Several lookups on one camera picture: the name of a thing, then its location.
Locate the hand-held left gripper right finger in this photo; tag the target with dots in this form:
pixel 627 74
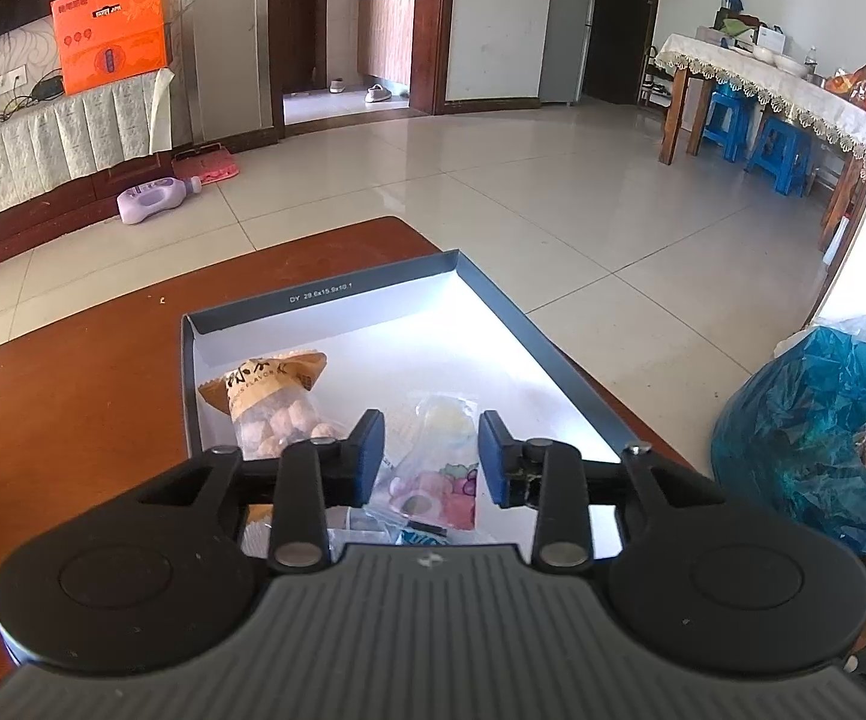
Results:
pixel 491 457

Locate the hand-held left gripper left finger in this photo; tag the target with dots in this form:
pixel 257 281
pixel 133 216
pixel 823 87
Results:
pixel 369 457

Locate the clear pink snack packet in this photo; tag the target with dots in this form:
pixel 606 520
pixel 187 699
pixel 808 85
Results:
pixel 433 484

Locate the tan nut snack packet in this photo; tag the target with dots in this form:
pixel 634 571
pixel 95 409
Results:
pixel 275 397

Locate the grey cardboard box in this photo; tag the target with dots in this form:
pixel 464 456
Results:
pixel 403 345

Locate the blue snack packet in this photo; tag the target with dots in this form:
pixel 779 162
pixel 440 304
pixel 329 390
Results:
pixel 419 537

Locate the blue plastic bag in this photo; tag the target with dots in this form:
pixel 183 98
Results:
pixel 793 420

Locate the pink plastic dustpan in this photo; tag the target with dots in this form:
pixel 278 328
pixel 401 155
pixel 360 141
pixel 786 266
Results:
pixel 204 165

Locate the purple detergent bottle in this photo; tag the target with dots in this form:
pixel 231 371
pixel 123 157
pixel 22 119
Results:
pixel 149 201

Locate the white slipper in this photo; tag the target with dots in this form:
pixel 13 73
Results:
pixel 338 86
pixel 377 94

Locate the white plastic bag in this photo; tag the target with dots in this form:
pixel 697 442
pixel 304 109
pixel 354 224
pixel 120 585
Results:
pixel 853 330

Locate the wooden dining table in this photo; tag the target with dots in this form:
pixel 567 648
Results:
pixel 677 116

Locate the blue plastic stool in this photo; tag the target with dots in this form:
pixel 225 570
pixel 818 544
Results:
pixel 778 154
pixel 725 124

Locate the dark wooden television cabinet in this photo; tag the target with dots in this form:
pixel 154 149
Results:
pixel 28 214

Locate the wooden sink cabinet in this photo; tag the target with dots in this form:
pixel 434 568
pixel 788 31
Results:
pixel 384 37

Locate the brown wooden door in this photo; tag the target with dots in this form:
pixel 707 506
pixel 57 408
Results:
pixel 304 15

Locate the TV cabinet with lace cloth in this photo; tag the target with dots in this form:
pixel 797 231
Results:
pixel 43 142

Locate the white lace tablecloth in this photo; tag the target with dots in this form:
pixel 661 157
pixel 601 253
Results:
pixel 778 94

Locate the black power adapter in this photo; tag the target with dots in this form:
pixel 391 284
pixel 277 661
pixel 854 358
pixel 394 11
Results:
pixel 47 88

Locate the white bowl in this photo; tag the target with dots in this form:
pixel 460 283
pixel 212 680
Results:
pixel 790 64

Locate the orange gift box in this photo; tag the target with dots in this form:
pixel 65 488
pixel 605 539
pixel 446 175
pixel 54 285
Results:
pixel 107 34

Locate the white wall socket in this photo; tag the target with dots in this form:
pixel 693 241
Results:
pixel 10 79

